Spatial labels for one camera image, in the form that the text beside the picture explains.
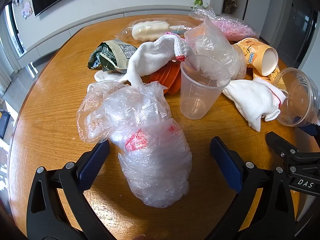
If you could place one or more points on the orange round plastic lid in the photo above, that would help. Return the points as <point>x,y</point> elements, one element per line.
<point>167,77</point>

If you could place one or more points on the crumpled clear plastic bag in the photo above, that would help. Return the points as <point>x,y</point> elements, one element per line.
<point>215,45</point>

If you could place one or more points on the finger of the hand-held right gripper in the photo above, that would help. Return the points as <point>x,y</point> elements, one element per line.
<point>308,129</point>
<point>277,142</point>

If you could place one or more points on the cartoon wall sticker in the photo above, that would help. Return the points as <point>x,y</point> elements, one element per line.
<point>17,0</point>

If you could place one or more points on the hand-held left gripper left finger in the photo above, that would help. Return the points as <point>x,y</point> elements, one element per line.
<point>93,160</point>

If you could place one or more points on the green snack packet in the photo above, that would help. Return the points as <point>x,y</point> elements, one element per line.
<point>110,55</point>

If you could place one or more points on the clear bag with glove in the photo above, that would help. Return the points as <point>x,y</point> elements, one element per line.
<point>150,165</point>

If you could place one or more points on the clear round plastic container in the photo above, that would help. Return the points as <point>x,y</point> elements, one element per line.
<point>300,97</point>

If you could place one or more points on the clear plastic measuring cup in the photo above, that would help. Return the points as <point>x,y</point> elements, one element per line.
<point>200,97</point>

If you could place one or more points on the person's left hand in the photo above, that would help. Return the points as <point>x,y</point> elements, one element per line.
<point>136,237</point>

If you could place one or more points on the clear wrapper with white bar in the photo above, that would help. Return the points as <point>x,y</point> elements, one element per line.
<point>147,30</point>

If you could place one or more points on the bag of pink rubber bands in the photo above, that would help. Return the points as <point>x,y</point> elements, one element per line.
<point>232,27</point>

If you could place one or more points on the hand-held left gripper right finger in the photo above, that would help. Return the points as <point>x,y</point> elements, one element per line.
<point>225,165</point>

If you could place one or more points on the dried flower bunch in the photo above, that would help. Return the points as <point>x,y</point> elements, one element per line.
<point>229,3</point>

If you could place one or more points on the white cotton glove red cuff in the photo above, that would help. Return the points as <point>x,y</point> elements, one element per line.
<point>152,57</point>
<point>252,100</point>

